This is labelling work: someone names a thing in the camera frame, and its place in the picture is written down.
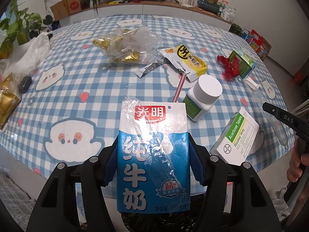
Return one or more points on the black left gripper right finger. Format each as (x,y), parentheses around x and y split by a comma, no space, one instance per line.
(235,198)

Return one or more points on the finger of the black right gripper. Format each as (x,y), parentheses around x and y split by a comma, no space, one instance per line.
(298,125)

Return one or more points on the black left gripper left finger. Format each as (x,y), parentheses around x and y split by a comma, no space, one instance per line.
(56,206)

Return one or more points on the red mesh net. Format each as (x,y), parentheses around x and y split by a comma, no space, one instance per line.
(231,68)

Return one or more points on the blue white milk carton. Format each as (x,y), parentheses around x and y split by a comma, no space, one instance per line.
(153,161)

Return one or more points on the yellow snack packet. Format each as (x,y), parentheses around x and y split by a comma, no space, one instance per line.
(184,61)

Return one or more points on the clear bag with gold ribbons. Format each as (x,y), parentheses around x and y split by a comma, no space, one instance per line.
(138,45)

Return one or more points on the person right hand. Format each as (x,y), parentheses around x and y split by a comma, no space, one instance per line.
(294,171)

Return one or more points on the white green medicine box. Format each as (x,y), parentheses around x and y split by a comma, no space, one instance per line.
(235,143)

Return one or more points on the green teal carton box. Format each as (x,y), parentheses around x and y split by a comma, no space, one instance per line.
(244,59)

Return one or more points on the colourful boxes on floor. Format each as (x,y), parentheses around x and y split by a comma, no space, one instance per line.
(259,45)

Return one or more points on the white pill bottle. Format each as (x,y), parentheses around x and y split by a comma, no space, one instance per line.
(202,96)

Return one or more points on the blue checkered cartoon tablecloth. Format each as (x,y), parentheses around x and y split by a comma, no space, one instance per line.
(77,81)

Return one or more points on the small floor potted plant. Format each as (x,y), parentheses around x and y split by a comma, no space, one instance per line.
(236,29)

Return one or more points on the gold foil bag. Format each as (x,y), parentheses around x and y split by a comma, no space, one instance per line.
(10,98)

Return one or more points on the pink drinking straw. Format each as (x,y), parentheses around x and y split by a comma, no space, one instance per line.
(179,88)

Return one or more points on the black oval remote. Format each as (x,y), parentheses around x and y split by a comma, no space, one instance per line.
(25,84)

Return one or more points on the white tissue pack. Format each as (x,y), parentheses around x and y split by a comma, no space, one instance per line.
(228,14)

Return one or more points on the blue bonsai planter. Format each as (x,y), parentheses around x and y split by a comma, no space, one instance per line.
(212,6)

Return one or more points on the white plastic bag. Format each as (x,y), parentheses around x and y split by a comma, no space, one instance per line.
(26,58)

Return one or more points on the grey foil wrapper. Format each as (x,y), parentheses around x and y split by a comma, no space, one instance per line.
(147,69)

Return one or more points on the white tv cabinet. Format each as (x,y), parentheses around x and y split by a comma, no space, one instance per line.
(149,8)

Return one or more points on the green leafy potted plant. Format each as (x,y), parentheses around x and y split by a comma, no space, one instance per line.
(21,26)

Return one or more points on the brown cardboard box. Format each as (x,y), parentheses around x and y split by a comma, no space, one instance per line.
(60,10)

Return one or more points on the red printed cardboard box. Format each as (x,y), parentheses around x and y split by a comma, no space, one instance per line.
(74,6)

